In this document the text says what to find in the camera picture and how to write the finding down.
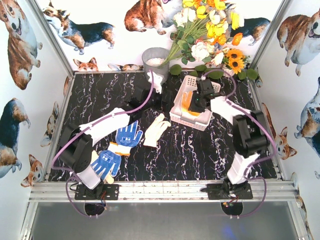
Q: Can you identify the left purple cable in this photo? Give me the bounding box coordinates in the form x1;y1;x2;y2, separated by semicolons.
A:
51;69;154;218

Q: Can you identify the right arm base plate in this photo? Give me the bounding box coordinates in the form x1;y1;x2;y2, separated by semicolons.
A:
200;181;253;200

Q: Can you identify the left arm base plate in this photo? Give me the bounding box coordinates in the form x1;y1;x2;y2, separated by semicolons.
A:
74;183;120;201

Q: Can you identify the yellow coated work glove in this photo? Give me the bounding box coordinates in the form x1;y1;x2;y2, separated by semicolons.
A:
181;91;200;118

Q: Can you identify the purple cable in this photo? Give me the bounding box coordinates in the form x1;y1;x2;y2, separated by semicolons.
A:
201;68;278;217
51;69;154;218

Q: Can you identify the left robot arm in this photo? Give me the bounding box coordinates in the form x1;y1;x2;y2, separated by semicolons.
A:
57;87;174;190

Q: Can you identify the artificial flower bouquet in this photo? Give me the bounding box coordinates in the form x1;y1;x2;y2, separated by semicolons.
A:
162;0;245;66

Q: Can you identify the blue dotted glove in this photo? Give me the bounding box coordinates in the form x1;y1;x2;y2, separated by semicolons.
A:
91;150;122;179
108;120;144;156

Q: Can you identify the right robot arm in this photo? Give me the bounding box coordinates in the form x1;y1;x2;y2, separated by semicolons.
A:
188;79;272;185

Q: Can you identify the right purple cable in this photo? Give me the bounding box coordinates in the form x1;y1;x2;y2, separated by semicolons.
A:
201;68;278;217

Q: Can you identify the white plastic storage basket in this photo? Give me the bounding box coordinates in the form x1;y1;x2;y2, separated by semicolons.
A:
169;75;221;131

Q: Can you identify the grey metal bucket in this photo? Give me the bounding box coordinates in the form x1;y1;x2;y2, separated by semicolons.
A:
141;47;170;82

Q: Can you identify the sunflower pot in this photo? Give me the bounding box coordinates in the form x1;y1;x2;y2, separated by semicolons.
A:
221;48;250;75

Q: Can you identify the cream knit glove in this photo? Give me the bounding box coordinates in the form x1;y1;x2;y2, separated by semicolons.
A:
143;113;171;148

